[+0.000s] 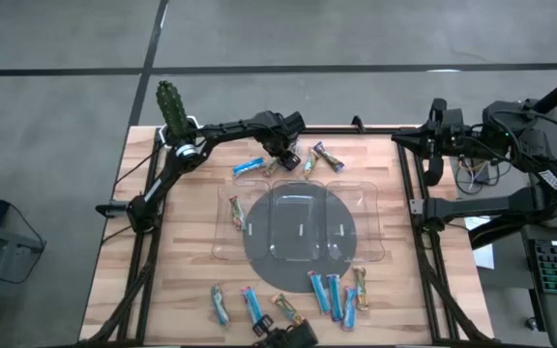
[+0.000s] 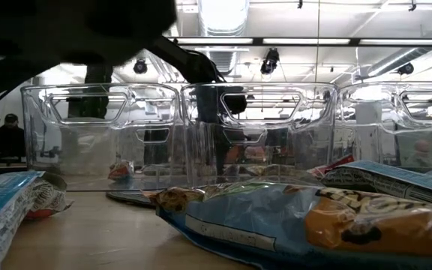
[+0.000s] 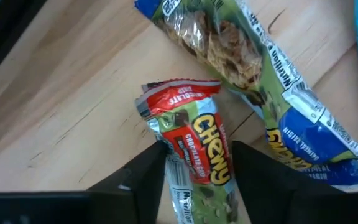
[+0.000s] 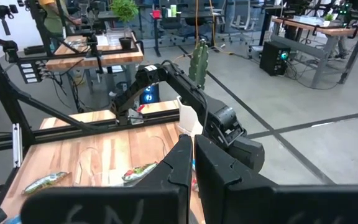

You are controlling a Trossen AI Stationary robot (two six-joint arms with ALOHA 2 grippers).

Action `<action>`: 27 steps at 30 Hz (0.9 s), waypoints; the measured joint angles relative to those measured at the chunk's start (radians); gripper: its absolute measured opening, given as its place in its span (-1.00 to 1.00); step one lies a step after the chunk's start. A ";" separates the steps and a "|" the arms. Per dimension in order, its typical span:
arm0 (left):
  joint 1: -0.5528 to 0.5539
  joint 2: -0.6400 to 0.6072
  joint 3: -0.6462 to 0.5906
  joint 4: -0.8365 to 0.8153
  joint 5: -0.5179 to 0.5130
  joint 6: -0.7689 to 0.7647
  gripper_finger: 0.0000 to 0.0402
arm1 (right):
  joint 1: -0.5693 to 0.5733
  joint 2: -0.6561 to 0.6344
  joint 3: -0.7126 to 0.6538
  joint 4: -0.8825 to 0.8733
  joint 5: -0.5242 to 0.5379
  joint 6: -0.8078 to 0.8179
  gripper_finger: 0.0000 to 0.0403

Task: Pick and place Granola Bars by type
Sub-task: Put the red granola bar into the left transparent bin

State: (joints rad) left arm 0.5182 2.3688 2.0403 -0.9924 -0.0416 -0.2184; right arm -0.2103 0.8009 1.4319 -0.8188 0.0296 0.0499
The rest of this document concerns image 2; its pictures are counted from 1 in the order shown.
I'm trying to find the green cactus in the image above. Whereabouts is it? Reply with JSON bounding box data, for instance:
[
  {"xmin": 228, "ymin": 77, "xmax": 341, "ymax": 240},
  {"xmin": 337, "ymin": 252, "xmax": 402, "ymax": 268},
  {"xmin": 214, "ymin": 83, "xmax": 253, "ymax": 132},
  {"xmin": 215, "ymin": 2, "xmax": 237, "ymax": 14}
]
[{"xmin": 67, "ymin": 64, "xmax": 114, "ymax": 121}]

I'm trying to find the silver ventilation duct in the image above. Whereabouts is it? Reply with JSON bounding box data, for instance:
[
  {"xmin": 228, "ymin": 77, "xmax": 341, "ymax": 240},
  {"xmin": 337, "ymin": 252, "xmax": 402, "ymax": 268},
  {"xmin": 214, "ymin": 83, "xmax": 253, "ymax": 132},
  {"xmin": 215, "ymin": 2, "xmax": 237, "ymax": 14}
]
[{"xmin": 196, "ymin": 0, "xmax": 251, "ymax": 76}]

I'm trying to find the black overhead light beam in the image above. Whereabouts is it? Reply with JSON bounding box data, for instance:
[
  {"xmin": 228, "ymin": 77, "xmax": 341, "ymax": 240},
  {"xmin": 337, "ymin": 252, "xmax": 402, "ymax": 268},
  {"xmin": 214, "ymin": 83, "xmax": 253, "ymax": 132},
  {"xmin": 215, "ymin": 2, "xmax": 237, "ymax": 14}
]
[{"xmin": 165, "ymin": 36, "xmax": 432, "ymax": 48}]

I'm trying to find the black ceiling spotlight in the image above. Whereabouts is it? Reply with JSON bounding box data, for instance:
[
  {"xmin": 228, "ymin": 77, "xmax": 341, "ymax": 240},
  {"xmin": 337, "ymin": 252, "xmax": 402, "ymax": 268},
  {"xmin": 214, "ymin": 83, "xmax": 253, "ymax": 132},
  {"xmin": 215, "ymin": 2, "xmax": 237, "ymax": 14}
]
[
  {"xmin": 132, "ymin": 58, "xmax": 149, "ymax": 75},
  {"xmin": 396, "ymin": 62, "xmax": 415, "ymax": 76}
]

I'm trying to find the orange green granola bar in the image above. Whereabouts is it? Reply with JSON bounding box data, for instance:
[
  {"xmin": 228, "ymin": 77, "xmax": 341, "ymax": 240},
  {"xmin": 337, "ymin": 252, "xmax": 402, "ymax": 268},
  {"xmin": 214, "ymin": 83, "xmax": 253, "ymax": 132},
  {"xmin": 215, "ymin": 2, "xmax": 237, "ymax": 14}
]
[{"xmin": 142, "ymin": 178, "xmax": 432, "ymax": 270}]

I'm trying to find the white hexagonal plant pot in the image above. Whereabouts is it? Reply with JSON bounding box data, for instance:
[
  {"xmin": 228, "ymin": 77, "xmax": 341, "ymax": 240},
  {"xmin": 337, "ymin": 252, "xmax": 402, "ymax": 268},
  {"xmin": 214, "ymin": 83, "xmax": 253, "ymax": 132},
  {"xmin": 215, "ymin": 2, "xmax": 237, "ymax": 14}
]
[{"xmin": 60, "ymin": 118, "xmax": 104, "ymax": 168}]

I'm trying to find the black overhead camera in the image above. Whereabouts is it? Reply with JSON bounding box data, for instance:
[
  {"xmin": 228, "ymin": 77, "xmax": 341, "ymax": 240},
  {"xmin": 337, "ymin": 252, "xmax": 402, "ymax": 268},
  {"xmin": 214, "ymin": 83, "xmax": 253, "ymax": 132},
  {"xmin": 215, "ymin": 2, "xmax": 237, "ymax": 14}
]
[{"xmin": 259, "ymin": 47, "xmax": 281, "ymax": 76}]

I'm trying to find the person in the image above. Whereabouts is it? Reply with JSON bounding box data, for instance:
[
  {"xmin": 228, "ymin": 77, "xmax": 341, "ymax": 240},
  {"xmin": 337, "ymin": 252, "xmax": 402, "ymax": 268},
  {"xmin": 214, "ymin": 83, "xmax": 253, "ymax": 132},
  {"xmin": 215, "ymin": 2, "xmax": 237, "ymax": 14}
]
[{"xmin": 0, "ymin": 113, "xmax": 26, "ymax": 158}]

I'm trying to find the clear plastic bin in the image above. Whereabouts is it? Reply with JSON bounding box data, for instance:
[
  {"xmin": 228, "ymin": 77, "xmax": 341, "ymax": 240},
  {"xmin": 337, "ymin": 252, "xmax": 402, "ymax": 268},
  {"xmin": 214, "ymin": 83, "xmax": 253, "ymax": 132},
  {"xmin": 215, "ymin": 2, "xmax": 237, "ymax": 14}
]
[
  {"xmin": 334, "ymin": 81, "xmax": 432, "ymax": 173},
  {"xmin": 179, "ymin": 81, "xmax": 338, "ymax": 188},
  {"xmin": 19, "ymin": 82, "xmax": 182, "ymax": 192}
]

